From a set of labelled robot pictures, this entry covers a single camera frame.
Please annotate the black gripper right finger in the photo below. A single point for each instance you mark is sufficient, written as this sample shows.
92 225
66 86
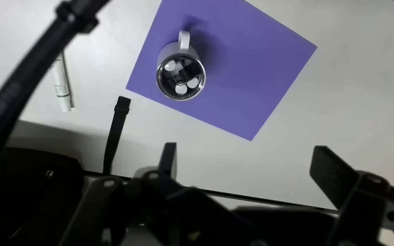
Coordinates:
348 189

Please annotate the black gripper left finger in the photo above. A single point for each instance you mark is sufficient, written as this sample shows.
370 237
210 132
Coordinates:
161 177

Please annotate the white mug with slider lid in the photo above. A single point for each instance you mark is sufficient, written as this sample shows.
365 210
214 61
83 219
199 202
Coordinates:
181 75

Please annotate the black backpack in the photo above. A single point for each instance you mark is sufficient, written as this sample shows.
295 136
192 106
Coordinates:
39 192

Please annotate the white tube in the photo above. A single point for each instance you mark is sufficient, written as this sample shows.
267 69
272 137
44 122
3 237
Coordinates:
62 84

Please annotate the purple square mat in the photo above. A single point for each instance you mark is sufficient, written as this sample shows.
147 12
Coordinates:
251 61

